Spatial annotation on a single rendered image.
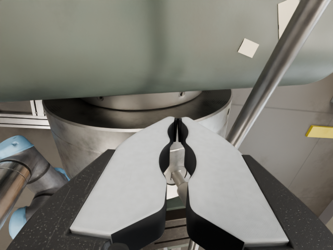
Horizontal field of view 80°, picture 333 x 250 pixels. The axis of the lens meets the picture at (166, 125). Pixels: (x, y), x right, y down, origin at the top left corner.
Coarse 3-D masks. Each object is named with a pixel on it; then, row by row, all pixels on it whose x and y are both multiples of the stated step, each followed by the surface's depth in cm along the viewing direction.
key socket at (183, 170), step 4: (172, 168) 27; (176, 168) 27; (180, 168) 27; (184, 168) 27; (168, 172) 27; (184, 172) 28; (168, 176) 27; (184, 176) 28; (168, 180) 27; (172, 180) 28
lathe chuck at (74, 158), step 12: (216, 132) 29; (60, 144) 28; (72, 144) 26; (60, 156) 31; (72, 156) 27; (84, 156) 26; (96, 156) 25; (180, 156) 26; (72, 168) 29; (168, 168) 26; (168, 192) 28
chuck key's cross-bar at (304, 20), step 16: (304, 0) 9; (320, 0) 9; (304, 16) 9; (320, 16) 9; (288, 32) 10; (304, 32) 10; (288, 48) 10; (272, 64) 11; (288, 64) 11; (272, 80) 12; (256, 96) 13; (240, 112) 14; (256, 112) 13; (240, 128) 14; (240, 144) 16
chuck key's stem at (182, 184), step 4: (172, 172) 27; (176, 172) 27; (180, 172) 27; (172, 176) 27; (176, 176) 26; (180, 176) 26; (176, 180) 26; (180, 180) 26; (184, 180) 26; (176, 184) 26; (180, 184) 25; (184, 184) 25; (180, 188) 24; (184, 188) 24; (180, 192) 24; (184, 192) 24; (180, 196) 24; (184, 196) 23; (184, 200) 23; (184, 204) 23
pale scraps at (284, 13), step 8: (288, 0) 16; (296, 0) 17; (280, 8) 17; (288, 8) 17; (280, 16) 17; (288, 16) 17; (280, 24) 17; (280, 32) 18; (248, 40) 17; (240, 48) 18; (248, 48) 18; (256, 48) 18; (248, 56) 18
